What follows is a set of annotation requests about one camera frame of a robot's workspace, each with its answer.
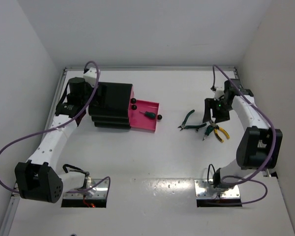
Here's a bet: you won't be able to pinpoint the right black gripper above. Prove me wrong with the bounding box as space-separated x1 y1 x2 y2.
203 98 234 124

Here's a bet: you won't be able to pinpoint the black drawer cabinet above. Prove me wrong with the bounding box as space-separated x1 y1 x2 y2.
88 82 132 129

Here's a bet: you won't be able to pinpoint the green screwdriver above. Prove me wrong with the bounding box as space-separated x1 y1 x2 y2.
203 125 214 141
140 111 157 119

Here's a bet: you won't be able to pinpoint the yellow needle-nose pliers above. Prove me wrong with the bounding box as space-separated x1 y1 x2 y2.
209 120 230 143

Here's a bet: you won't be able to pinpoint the pink bottom drawer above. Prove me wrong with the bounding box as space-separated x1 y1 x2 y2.
128 98 160 132

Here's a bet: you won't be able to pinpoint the pink drawer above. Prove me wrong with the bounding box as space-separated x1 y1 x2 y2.
130 85 136 104
128 98 160 132

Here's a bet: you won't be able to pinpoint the pink top drawer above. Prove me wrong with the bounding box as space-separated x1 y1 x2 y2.
130 85 136 104

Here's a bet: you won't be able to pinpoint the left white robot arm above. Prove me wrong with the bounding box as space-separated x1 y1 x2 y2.
15 77 98 203

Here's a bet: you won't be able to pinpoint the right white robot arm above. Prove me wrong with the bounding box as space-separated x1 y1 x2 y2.
203 79 283 189

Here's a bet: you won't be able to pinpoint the green flush cutters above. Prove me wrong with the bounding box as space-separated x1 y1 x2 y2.
177 109 207 131

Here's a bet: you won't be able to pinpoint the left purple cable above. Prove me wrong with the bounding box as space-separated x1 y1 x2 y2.
0 61 111 194

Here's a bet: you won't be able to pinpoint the purple cable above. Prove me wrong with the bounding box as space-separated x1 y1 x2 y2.
0 61 111 194
211 64 277 205

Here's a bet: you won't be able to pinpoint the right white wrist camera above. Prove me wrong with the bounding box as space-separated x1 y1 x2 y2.
213 87 225 100

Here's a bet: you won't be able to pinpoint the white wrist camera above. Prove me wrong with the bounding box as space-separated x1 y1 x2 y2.
83 67 100 88
213 87 225 100

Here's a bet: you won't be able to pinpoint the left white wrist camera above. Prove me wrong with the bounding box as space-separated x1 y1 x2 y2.
83 67 100 88

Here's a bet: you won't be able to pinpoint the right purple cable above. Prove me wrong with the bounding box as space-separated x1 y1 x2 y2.
211 64 277 205

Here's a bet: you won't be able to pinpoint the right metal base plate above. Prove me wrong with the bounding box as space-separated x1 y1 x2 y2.
194 178 240 200

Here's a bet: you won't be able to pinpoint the metal base plate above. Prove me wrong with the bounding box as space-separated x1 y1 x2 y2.
63 177 111 200
194 178 240 200

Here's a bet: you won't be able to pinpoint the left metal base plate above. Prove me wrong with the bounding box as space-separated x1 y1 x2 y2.
63 177 111 200

